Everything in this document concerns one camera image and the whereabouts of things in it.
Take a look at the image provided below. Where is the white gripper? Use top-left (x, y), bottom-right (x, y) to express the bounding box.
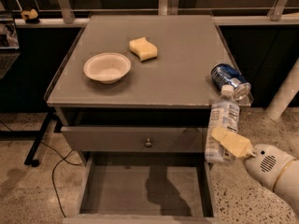
top-left (211, 127), bottom-right (296, 191)

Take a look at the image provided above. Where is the clear plastic water bottle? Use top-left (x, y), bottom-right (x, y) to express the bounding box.
top-left (205, 85), bottom-right (240, 164)

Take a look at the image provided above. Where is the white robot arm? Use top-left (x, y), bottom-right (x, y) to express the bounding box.
top-left (211, 127), bottom-right (299, 216)

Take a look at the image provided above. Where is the round metal drawer knob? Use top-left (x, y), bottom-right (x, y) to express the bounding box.
top-left (145, 138), bottom-right (153, 147)

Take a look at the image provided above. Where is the open grey middle drawer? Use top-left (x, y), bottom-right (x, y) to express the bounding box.
top-left (63, 153), bottom-right (222, 224)

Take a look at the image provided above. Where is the grey drawer cabinet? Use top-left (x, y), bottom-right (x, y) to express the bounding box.
top-left (43, 14), bottom-right (254, 170)

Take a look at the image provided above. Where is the grey top drawer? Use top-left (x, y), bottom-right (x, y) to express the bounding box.
top-left (62, 126), bottom-right (206, 153)

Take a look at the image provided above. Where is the blue soda can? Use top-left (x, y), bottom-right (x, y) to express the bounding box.
top-left (210, 63), bottom-right (251, 101)

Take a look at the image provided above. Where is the yellow wavy sponge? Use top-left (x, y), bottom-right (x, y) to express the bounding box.
top-left (129, 37), bottom-right (158, 62)

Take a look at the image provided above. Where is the white paper bowl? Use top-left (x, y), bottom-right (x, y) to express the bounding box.
top-left (83, 52), bottom-right (131, 84)

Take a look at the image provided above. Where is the yellow object on black base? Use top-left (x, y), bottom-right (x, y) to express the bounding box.
top-left (21, 8), bottom-right (39, 23)

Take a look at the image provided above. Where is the open laptop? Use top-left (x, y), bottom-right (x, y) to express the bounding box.
top-left (0, 12), bottom-right (21, 79)

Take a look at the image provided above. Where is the metal window railing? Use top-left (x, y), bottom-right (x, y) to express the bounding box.
top-left (0, 0), bottom-right (299, 27)

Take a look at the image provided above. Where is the black floor cable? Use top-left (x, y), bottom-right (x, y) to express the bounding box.
top-left (0, 120), bottom-right (84, 219)

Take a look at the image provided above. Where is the black table leg frame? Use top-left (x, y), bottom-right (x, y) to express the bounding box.
top-left (0, 109), bottom-right (62, 167)

